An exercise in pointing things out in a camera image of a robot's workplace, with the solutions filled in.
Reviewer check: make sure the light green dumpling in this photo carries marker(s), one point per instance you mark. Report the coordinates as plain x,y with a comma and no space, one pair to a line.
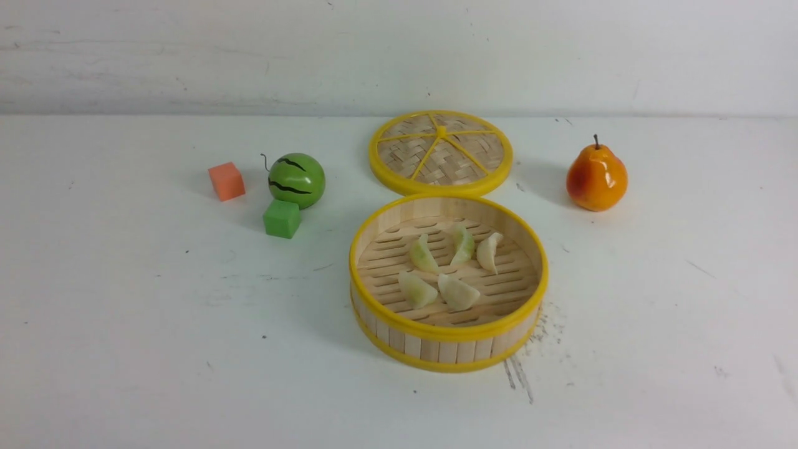
421,257

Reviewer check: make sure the yellowish green dumpling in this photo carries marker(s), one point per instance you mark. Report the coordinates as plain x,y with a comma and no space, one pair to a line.
464,245

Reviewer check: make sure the pale green dumpling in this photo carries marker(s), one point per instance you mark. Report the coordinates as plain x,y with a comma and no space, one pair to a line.
416,291

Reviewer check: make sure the white dumpling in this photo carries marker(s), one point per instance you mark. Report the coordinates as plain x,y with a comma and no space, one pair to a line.
486,252

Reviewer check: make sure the pale beige dumpling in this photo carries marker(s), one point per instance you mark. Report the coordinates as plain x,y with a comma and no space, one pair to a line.
457,295

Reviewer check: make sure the bamboo steamer tray yellow rim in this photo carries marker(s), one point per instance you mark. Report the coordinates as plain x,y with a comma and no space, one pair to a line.
436,337

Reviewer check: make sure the bamboo steamer lid yellow rim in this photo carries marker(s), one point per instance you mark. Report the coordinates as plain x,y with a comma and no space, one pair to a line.
440,151

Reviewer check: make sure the green toy watermelon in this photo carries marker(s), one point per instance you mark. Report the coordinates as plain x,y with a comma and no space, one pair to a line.
296,178

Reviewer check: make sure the green foam cube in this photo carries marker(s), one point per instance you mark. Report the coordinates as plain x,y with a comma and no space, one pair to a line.
282,219

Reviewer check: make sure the orange foam cube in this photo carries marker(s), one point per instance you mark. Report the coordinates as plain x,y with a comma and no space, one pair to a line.
227,181

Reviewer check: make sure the orange toy pear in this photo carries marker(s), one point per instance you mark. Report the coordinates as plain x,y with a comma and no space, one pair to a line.
597,180

